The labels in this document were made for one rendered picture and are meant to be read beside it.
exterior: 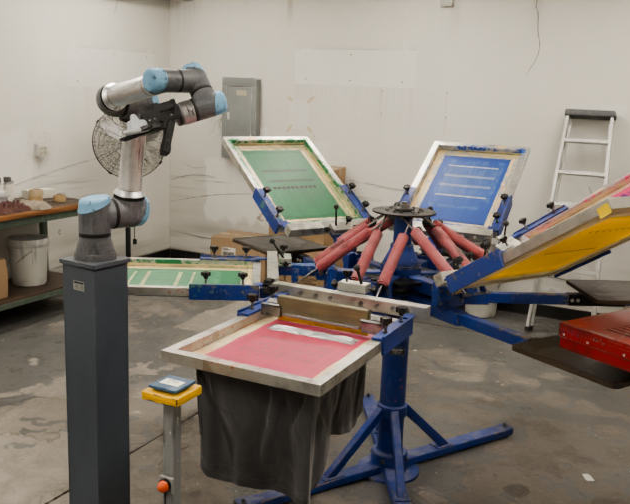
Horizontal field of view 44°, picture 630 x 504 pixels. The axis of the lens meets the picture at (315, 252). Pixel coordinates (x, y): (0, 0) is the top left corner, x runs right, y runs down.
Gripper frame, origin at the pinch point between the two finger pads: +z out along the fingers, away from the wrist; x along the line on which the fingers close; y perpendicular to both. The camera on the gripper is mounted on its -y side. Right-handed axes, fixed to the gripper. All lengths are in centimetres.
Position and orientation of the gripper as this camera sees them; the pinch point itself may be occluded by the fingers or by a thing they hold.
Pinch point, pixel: (120, 138)
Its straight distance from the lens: 254.3
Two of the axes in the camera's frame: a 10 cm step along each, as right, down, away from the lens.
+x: 3.1, -0.1, -9.5
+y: -3.2, -9.4, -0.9
